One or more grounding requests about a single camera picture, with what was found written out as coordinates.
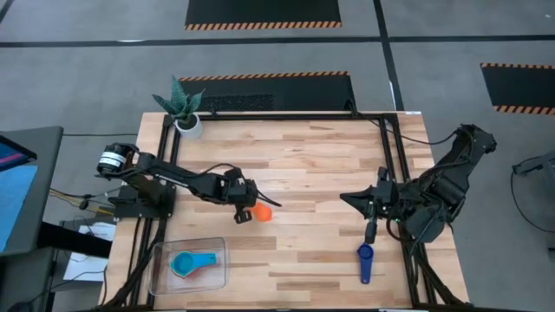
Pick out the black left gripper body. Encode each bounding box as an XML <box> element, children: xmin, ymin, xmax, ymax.
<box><xmin>216</xmin><ymin>166</ymin><xmax>260</xmax><ymax>209</ymax></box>

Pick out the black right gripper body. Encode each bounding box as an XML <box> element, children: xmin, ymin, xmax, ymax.
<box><xmin>373</xmin><ymin>166</ymin><xmax>407</xmax><ymax>218</ymax></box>

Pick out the orange measuring cup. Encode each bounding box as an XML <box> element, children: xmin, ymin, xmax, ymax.
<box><xmin>250</xmin><ymin>200</ymin><xmax>274</xmax><ymax>223</ymax></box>

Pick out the dark blue measuring cup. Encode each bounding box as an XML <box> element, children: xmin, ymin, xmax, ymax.
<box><xmin>356</xmin><ymin>242</ymin><xmax>375</xmax><ymax>285</ymax></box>

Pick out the light blue measuring cup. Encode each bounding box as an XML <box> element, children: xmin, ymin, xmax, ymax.
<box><xmin>170</xmin><ymin>250</ymin><xmax>218</xmax><ymax>278</ymax></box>

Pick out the clear plastic basket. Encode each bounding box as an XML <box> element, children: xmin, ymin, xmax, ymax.
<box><xmin>149</xmin><ymin>237</ymin><xmax>229</xmax><ymax>296</ymax></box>

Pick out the potted plant in white pot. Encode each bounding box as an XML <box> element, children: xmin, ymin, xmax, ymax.
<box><xmin>151</xmin><ymin>75</ymin><xmax>206</xmax><ymax>140</ymax></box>

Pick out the black hazard-striped floor mat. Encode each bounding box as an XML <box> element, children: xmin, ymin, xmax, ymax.
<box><xmin>480</xmin><ymin>62</ymin><xmax>555</xmax><ymax>116</ymax></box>
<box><xmin>178</xmin><ymin>70</ymin><xmax>356</xmax><ymax>113</ymax></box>
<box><xmin>185</xmin><ymin>0</ymin><xmax>343</xmax><ymax>31</ymax></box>

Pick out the white paper sheet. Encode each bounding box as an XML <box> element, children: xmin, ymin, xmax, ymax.
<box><xmin>63</xmin><ymin>221</ymin><xmax>117</xmax><ymax>283</ymax></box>

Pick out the black monitor stand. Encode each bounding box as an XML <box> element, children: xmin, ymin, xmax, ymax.
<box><xmin>0</xmin><ymin>220</ymin><xmax>113</xmax><ymax>312</ymax></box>

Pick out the grey monitor with blue screen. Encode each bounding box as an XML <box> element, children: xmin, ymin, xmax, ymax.
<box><xmin>0</xmin><ymin>125</ymin><xmax>65</xmax><ymax>257</ymax></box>

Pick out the black power cable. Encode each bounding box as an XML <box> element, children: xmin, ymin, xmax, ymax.
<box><xmin>346</xmin><ymin>98</ymin><xmax>460</xmax><ymax>146</ymax></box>

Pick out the black metal table frame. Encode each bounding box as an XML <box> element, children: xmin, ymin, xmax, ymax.
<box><xmin>101</xmin><ymin>111</ymin><xmax>468</xmax><ymax>309</ymax></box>

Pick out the yellow cable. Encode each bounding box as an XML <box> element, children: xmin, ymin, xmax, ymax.
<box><xmin>48</xmin><ymin>186</ymin><xmax>116</xmax><ymax>217</ymax></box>

